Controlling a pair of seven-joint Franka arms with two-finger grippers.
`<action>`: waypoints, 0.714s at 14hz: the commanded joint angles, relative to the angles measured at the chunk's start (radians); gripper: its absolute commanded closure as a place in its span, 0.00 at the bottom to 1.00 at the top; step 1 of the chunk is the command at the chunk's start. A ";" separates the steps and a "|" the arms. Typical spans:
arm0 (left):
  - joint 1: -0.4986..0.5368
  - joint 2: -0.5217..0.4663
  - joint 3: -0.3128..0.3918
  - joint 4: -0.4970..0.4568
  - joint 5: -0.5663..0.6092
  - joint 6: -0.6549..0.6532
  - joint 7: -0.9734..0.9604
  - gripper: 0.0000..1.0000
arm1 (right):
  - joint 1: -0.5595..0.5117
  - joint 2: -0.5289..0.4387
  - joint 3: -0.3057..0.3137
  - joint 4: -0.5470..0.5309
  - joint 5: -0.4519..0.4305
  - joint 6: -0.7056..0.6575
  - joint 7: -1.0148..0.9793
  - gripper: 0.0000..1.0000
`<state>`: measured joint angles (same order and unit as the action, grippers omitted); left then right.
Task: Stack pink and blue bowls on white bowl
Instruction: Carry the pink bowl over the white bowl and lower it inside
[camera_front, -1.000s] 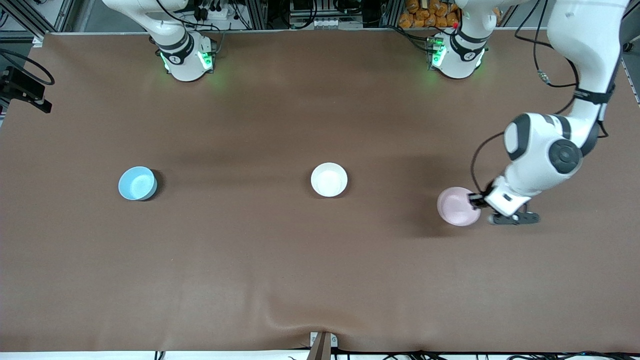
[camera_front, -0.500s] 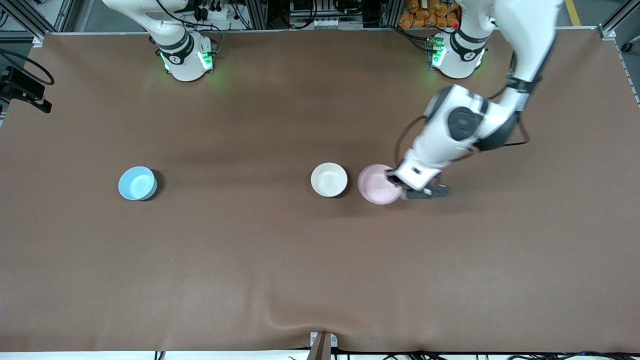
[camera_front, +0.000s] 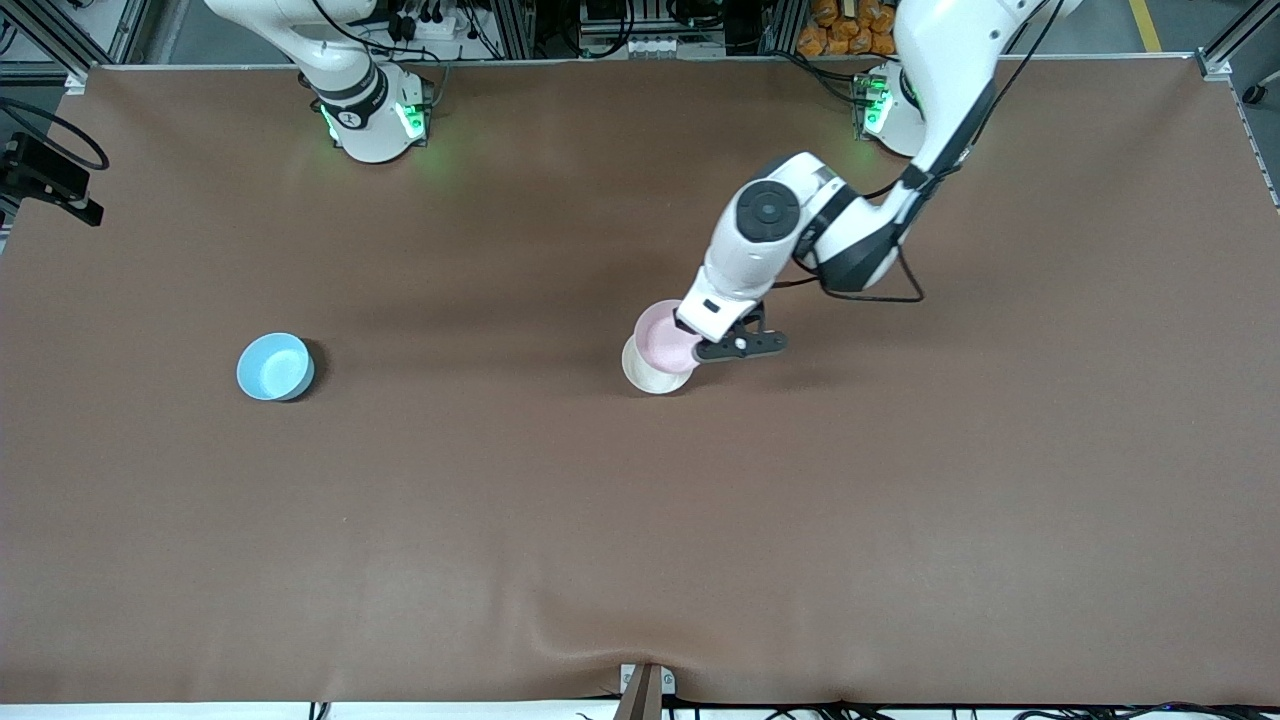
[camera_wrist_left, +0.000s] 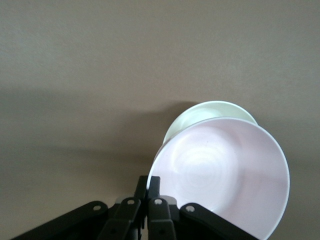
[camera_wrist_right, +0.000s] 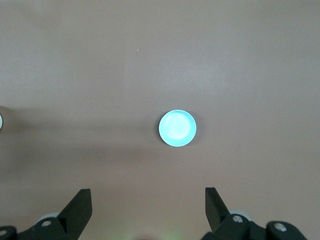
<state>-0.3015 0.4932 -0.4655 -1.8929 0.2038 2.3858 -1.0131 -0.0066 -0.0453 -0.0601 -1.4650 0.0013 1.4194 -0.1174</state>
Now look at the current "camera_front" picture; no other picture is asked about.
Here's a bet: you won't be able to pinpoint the pink bowl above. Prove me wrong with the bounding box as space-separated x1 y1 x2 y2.
633 299 707 377

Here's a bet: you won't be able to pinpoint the blue bowl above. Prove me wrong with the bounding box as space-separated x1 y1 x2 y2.
236 332 316 402

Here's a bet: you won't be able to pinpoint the white bowl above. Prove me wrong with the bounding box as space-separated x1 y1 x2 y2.
621 335 697 396

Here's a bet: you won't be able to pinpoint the brown table mat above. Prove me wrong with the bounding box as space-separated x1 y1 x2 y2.
0 55 1280 706

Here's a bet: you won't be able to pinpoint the white connector block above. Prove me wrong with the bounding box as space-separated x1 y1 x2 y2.
580 35 726 60

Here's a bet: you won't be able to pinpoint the orange snack bags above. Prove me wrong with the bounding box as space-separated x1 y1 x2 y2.
797 0 901 58

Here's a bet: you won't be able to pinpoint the white power strip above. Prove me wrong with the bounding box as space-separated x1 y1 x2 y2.
385 0 471 41

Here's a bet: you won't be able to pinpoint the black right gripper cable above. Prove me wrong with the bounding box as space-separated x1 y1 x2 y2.
0 94 110 170

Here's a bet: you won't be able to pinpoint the aluminium frame profile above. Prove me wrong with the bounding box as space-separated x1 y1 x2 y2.
1195 0 1280 81
0 0 151 96

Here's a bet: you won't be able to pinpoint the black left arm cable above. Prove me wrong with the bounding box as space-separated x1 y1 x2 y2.
770 0 1066 305

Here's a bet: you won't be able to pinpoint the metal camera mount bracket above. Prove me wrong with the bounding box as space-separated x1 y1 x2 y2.
618 663 677 720

